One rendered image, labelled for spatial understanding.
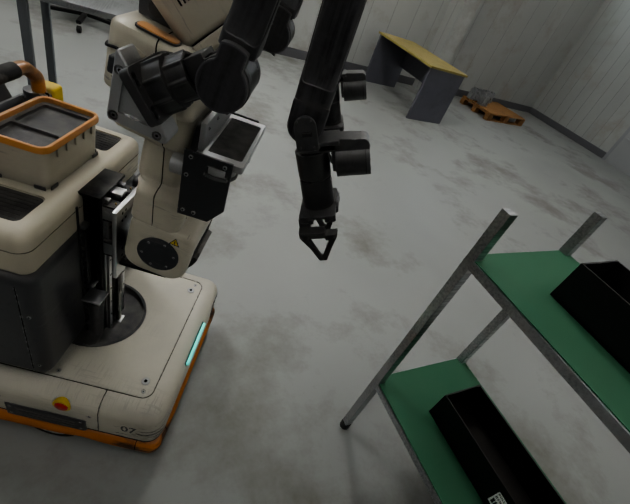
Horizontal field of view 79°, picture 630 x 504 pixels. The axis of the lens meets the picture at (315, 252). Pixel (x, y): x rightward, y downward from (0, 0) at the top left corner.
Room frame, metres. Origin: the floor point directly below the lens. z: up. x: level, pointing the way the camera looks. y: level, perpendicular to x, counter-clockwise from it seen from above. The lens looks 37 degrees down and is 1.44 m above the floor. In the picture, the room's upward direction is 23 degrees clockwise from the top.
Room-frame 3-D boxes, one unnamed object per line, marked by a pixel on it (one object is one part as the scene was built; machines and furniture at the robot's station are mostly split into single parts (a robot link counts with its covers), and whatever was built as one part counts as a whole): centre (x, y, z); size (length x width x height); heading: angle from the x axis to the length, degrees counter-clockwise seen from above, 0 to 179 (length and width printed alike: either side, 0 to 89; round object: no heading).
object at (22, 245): (0.73, 0.68, 0.59); 0.55 x 0.34 x 0.83; 9
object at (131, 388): (0.75, 0.59, 0.16); 0.67 x 0.64 x 0.25; 99
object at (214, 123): (0.80, 0.30, 0.99); 0.28 x 0.16 x 0.22; 9
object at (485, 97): (7.77, -1.97, 0.16); 1.08 x 0.75 x 0.31; 128
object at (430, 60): (6.08, -0.27, 0.34); 1.32 x 0.66 x 0.69; 38
